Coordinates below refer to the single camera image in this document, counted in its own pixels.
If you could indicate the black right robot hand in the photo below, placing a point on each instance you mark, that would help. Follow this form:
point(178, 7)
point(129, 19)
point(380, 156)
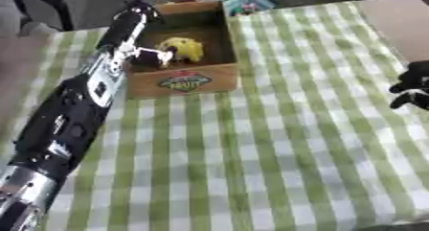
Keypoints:
point(416, 83)

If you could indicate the yellow toy fruit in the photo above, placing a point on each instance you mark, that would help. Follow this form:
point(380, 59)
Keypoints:
point(183, 49)

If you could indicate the teal patterned bag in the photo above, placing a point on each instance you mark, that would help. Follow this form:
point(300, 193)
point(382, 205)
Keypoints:
point(248, 3)

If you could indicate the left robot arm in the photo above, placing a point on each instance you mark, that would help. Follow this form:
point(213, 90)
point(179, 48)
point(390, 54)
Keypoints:
point(67, 126)

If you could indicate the tan cardboard box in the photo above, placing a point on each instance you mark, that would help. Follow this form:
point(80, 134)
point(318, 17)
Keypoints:
point(187, 49)

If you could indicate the black chair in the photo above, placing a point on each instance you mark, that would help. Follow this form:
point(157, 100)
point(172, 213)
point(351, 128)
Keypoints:
point(42, 3)

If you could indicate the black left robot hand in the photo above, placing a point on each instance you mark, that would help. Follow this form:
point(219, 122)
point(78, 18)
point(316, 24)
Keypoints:
point(126, 24)

